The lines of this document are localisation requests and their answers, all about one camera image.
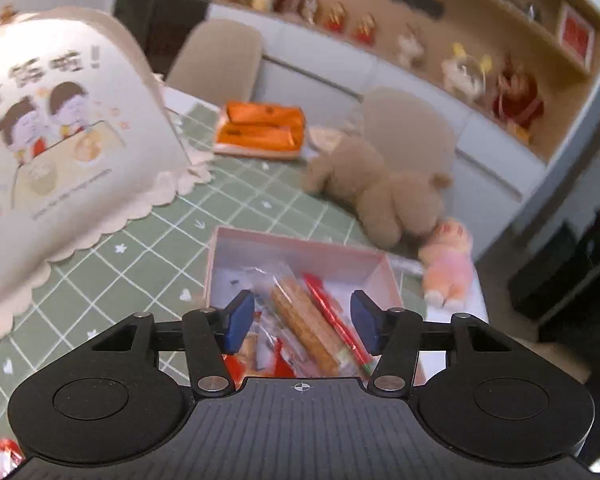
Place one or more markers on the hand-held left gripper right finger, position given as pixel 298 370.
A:
pixel 365 322

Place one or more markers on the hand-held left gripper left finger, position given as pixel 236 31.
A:
pixel 240 321

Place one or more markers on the large red snack packet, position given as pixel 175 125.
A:
pixel 330 310

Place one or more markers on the clear crinkled snack packet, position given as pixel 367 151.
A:
pixel 265 280

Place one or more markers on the small red snack packet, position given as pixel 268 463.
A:
pixel 282 360

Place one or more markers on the clear biscuit stick packet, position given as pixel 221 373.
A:
pixel 305 325

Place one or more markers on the pink cardboard box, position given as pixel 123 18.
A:
pixel 300 250

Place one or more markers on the pink plush toy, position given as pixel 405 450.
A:
pixel 447 265

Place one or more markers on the green checked tablecloth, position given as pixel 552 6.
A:
pixel 180 240

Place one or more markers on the brown plush toy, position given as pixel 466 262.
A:
pixel 380 195

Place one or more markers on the orange box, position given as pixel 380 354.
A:
pixel 260 132

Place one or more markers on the beige chair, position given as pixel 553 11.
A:
pixel 215 60
pixel 410 125

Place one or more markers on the black object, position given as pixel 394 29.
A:
pixel 570 280

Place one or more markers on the beige cartoon print food cover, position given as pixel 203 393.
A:
pixel 80 135

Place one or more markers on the white cabinet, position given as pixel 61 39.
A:
pixel 330 70

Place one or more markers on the white yellow figurine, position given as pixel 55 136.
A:
pixel 462 72

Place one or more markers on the white animal figurine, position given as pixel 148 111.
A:
pixel 411 47

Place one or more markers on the small red gold ornament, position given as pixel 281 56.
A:
pixel 365 30
pixel 335 16

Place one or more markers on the dark glass cabinet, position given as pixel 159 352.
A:
pixel 165 10

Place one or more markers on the wooden wall shelf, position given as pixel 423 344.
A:
pixel 480 25

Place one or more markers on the red picture frame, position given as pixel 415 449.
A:
pixel 576 35

